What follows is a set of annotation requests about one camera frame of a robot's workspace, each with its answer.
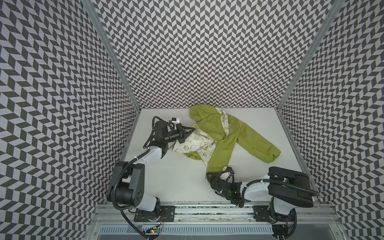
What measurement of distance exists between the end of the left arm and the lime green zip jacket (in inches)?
0.5

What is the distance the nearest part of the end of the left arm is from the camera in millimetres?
731

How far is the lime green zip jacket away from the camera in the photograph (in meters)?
0.88
